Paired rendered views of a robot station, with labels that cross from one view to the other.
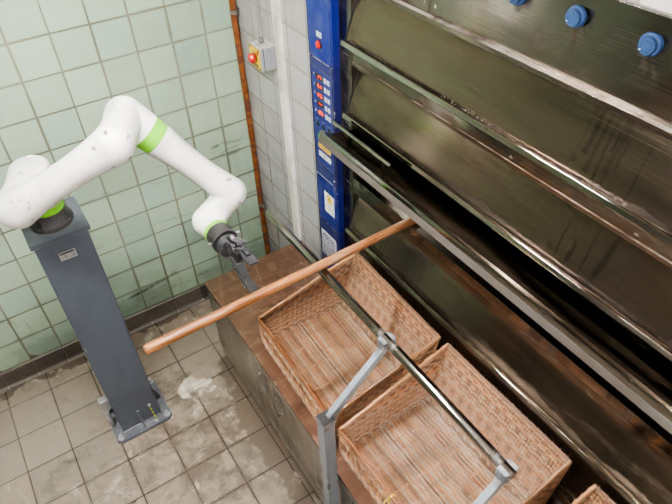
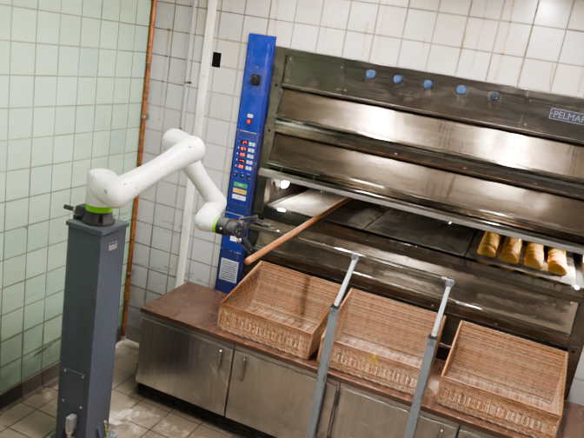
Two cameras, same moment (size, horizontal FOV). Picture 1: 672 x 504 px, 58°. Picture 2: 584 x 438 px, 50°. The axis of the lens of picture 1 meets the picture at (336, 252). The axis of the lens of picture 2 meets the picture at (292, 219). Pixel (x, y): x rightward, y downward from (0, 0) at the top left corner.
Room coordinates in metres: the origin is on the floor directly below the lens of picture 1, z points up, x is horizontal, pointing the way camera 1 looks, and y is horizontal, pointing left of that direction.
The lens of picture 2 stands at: (-1.02, 2.02, 2.13)
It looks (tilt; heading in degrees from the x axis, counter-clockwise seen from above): 16 degrees down; 321
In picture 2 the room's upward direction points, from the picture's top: 9 degrees clockwise
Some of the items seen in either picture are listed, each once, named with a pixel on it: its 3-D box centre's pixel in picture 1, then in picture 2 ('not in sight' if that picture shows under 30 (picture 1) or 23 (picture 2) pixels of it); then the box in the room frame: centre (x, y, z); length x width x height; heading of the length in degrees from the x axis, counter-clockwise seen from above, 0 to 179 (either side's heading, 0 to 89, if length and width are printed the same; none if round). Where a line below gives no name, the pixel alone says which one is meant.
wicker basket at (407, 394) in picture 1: (445, 456); (382, 338); (0.99, -0.33, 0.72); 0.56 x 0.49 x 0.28; 32
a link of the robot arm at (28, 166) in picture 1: (35, 187); (102, 190); (1.67, 1.00, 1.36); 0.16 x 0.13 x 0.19; 3
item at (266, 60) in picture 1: (262, 55); not in sight; (2.39, 0.27, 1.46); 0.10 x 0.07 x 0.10; 32
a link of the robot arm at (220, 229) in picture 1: (223, 237); (224, 226); (1.56, 0.38, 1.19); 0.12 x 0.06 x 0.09; 123
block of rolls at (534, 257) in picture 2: not in sight; (523, 248); (0.87, -1.23, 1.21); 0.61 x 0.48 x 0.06; 122
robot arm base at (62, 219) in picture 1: (45, 206); (89, 212); (1.73, 1.03, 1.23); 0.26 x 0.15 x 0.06; 32
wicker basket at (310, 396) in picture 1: (344, 339); (282, 306); (1.49, -0.02, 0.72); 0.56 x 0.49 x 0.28; 30
